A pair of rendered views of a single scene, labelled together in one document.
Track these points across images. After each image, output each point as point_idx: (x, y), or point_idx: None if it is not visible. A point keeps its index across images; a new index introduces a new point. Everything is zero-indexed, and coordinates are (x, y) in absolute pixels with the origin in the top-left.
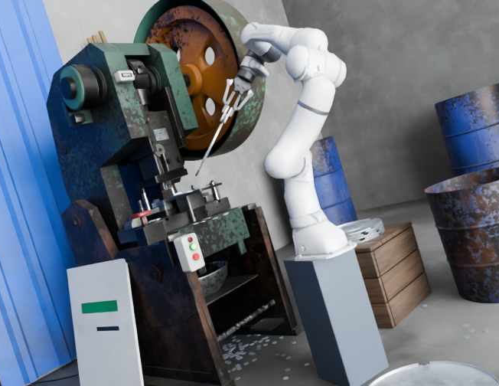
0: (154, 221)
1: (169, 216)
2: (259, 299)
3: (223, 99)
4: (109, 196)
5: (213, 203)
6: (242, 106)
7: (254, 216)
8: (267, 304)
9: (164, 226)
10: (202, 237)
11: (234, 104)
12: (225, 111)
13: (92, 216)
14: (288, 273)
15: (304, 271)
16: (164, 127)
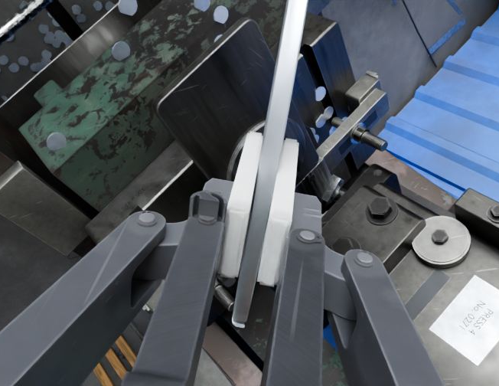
0: (334, 34)
1: (293, 91)
2: None
3: (377, 273)
4: (441, 210)
5: (155, 191)
6: (99, 246)
7: None
8: None
9: (302, 34)
10: (189, 14)
11: (213, 246)
12: (290, 181)
13: (438, 190)
14: None
15: None
16: (486, 363)
